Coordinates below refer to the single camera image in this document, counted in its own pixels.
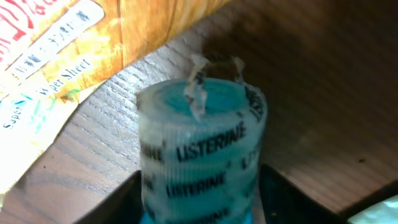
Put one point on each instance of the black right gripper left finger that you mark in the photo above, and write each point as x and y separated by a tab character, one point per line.
123	206

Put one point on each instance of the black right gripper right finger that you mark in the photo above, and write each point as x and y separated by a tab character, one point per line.
283	203

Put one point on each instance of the teal Listerine mouthwash bottle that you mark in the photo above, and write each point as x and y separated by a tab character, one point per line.
200	140

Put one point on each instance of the large yellow snack bag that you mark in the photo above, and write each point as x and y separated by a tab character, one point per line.
55	53

